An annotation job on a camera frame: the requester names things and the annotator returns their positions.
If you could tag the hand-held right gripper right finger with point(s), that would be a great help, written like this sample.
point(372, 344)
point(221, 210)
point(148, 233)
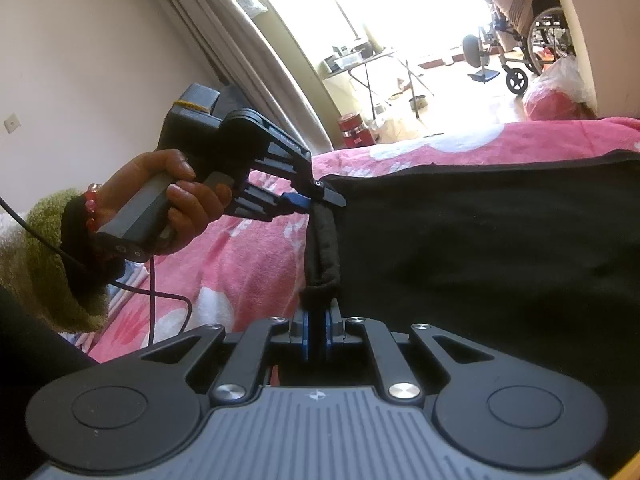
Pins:
point(330, 332)

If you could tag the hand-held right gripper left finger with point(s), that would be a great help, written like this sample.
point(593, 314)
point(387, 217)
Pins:
point(302, 335)

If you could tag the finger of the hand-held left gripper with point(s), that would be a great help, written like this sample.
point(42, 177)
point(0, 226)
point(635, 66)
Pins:
point(310, 180)
point(295, 202)

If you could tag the black t-shirt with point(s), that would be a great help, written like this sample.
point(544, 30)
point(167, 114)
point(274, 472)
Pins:
point(475, 260)

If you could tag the person's left forearm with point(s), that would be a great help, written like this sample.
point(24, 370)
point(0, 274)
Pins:
point(45, 245)

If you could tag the person's left hand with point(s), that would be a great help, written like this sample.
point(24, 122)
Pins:
point(195, 210)

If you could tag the red water bottle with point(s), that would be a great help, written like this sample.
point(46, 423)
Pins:
point(354, 130)

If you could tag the pink floral blanket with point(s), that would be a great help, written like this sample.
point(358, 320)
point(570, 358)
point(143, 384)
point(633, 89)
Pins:
point(250, 260)

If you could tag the beige curtain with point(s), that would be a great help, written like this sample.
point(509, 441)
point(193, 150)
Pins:
point(250, 35)

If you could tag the folding table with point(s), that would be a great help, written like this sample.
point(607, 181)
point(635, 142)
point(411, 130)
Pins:
point(360, 60)

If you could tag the metal bowl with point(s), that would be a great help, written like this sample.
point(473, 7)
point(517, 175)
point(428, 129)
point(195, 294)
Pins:
point(419, 101)

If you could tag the wheelchair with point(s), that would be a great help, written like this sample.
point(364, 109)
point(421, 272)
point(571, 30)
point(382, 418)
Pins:
point(520, 60)

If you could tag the plastic bag with pink cloth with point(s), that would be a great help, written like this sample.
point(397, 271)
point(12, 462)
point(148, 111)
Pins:
point(555, 95)

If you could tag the white wall socket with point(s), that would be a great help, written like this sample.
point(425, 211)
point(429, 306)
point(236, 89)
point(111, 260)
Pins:
point(11, 123)

